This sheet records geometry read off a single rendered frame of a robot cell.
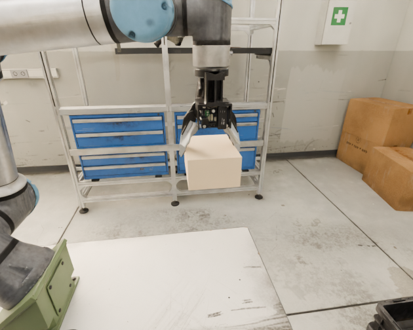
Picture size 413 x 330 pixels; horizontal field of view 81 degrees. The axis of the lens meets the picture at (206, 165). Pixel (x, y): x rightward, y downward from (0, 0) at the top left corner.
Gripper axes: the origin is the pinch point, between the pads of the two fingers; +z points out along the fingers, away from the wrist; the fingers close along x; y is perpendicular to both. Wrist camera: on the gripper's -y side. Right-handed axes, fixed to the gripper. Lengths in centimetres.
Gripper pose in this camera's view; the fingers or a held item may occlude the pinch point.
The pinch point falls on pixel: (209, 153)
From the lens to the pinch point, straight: 60.9
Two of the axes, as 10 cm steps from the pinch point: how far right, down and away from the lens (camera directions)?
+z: 0.0, 9.0, 4.4
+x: 9.9, -0.6, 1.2
